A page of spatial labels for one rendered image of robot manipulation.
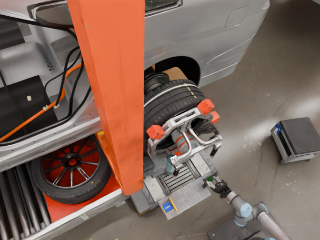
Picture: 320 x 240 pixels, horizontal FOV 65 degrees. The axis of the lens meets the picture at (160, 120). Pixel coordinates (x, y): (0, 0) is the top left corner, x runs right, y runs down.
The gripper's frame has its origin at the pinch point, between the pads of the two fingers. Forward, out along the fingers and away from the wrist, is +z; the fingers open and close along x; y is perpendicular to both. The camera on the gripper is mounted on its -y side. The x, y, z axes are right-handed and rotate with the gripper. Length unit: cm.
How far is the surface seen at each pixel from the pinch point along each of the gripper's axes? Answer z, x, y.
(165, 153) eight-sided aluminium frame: 37.3, 16.0, 13.2
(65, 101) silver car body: 102, 64, 60
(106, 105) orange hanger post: -23, 60, 116
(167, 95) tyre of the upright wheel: 31, 6, 69
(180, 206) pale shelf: 9.8, 26.0, -21.8
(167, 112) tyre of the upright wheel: 22, 13, 63
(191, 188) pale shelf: 16.2, 9.5, -18.8
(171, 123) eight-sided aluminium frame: 18, 14, 56
